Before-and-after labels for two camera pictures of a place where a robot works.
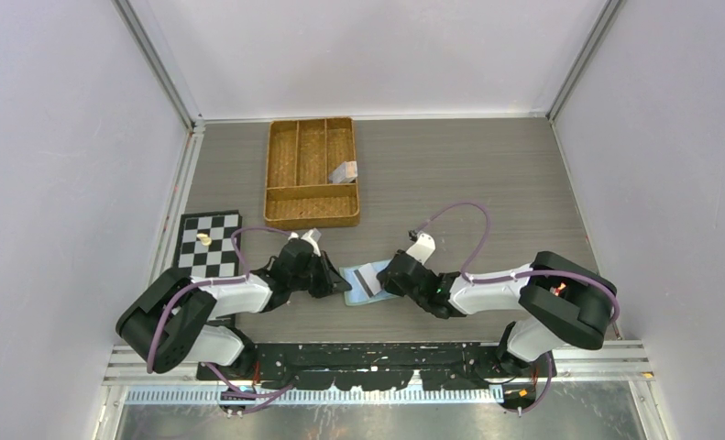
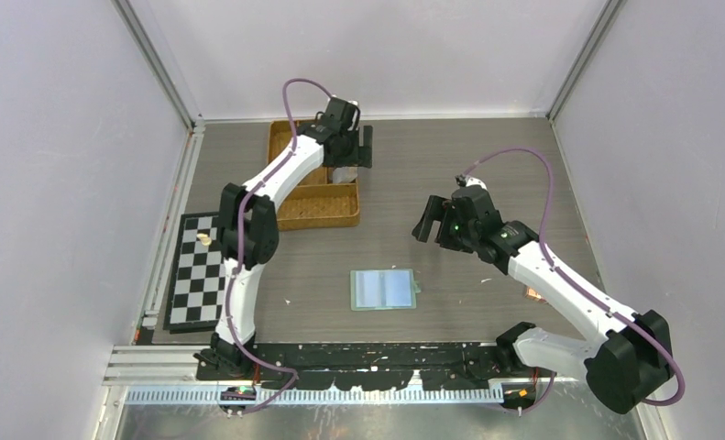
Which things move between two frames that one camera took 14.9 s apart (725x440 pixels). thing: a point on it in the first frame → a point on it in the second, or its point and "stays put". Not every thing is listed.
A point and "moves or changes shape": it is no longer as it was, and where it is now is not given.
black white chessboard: (205, 246) stays put
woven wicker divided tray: (301, 156) stays put
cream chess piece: (205, 239) stays put
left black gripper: (332, 281) → (360, 156)
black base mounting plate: (370, 365) stays put
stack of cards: (346, 172) stays put
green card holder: (357, 295) moves or changes shape
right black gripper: (388, 283) → (440, 210)
